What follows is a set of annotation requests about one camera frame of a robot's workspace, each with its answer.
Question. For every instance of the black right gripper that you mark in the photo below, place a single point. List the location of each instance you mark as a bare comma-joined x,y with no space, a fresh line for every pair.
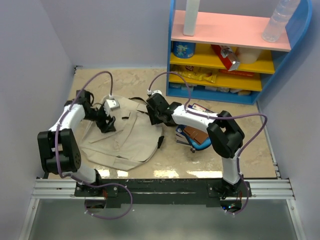
154,120

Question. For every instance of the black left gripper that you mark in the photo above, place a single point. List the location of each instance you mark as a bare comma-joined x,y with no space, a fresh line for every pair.
104,127

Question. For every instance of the beige canvas backpack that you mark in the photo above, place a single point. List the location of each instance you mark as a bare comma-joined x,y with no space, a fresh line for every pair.
132,144

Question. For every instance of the brown leather wallet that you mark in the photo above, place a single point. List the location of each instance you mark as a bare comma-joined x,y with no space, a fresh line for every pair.
195,134

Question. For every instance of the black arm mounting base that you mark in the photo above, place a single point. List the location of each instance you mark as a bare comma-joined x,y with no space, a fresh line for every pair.
166,191

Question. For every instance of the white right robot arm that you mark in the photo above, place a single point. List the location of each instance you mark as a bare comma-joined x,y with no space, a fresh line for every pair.
225,135

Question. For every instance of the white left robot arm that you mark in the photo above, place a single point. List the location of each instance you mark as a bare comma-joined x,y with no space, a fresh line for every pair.
58,148

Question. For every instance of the yellow chips bag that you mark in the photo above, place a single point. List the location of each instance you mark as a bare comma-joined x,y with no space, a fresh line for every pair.
197,73

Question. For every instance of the dark blue bottom book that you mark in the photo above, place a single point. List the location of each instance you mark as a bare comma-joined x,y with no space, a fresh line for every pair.
180,136

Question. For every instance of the blue pencil case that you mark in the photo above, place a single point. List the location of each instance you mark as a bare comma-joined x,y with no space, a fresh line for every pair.
199,147

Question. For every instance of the blue round can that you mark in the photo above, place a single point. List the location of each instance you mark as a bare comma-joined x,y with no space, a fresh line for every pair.
183,50

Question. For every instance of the red snack carton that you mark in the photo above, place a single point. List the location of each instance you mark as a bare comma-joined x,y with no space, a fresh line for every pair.
227,56

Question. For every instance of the blue shelf unit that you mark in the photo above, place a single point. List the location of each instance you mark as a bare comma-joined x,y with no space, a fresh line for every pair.
233,31

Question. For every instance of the red flat box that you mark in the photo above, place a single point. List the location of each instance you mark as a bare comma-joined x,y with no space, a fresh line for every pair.
237,73

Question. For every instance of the white cup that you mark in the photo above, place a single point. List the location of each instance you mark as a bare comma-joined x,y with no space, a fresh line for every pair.
247,55

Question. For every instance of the white tall bottle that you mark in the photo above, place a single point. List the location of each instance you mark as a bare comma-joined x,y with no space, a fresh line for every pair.
190,19

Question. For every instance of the clear plastic water bottle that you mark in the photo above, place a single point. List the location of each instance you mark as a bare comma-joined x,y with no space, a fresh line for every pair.
279,19

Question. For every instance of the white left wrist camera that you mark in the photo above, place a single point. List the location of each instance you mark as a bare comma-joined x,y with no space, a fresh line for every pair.
110,105

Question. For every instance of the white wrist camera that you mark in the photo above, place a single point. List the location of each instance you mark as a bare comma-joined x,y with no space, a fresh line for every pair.
152,92
110,105

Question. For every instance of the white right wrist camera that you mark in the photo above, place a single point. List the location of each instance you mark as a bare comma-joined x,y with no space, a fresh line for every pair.
152,92

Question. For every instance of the aluminium rail frame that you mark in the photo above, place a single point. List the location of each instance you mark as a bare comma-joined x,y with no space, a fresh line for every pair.
262,189

